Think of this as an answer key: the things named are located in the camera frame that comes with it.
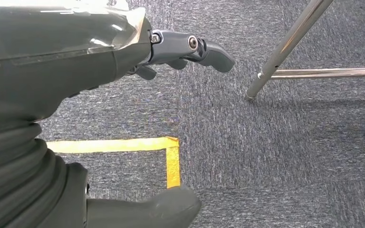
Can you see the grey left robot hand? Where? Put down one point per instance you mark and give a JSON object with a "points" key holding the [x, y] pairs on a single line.
{"points": [[59, 47]]}

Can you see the stainless steel workbench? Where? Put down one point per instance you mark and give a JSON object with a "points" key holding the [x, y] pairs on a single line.
{"points": [[289, 41]]}

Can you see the yellow floor tape square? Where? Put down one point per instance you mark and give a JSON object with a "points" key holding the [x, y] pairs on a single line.
{"points": [[107, 145]]}

